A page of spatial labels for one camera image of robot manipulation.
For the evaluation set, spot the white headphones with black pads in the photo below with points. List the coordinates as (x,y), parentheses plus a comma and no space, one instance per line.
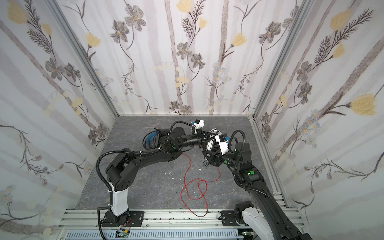
(211,139)

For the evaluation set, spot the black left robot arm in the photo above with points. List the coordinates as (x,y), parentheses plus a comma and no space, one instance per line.
(118,169)

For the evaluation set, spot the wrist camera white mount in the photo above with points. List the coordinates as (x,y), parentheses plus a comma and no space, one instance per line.
(223,141)
(197,124)

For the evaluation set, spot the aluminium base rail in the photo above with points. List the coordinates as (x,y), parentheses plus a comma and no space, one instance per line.
(152,219)

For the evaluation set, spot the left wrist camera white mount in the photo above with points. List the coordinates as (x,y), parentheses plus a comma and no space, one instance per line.
(197,124)

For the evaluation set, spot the white slotted cable duct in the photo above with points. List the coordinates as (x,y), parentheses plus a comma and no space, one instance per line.
(177,234)

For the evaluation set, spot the black headphones with blue band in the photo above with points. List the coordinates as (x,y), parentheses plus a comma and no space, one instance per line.
(155,138)

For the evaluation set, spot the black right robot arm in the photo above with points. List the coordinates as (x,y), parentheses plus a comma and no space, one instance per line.
(266,218)

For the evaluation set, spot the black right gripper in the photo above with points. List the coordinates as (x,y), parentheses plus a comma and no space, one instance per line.
(212,147)

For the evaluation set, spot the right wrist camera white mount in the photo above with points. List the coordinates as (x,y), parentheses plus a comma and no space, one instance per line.
(223,141)

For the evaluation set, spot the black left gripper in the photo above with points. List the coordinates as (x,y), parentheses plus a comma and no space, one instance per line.
(201,137)

